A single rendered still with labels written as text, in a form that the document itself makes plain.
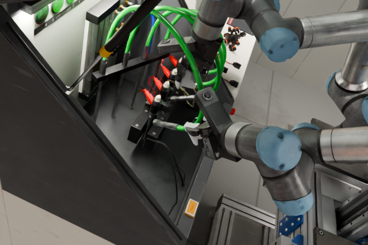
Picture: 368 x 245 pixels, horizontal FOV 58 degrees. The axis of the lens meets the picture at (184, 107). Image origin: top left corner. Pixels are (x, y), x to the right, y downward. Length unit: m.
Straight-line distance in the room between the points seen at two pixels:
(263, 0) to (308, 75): 2.79
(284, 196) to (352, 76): 0.68
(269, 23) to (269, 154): 0.31
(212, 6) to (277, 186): 0.43
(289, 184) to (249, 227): 1.36
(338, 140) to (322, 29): 0.25
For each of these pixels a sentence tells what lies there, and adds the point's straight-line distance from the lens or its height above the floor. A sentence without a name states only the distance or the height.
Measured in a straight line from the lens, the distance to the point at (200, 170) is 1.13.
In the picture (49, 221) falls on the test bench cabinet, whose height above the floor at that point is 0.72.
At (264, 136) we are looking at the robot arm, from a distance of 0.62.
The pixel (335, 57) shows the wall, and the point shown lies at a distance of 3.50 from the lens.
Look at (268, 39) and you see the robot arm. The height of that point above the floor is 1.50.
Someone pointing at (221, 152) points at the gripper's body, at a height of 1.26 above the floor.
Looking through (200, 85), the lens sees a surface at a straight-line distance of 0.80.
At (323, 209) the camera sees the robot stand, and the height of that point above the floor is 0.95.
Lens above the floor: 1.84
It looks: 43 degrees down
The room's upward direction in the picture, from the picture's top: 23 degrees clockwise
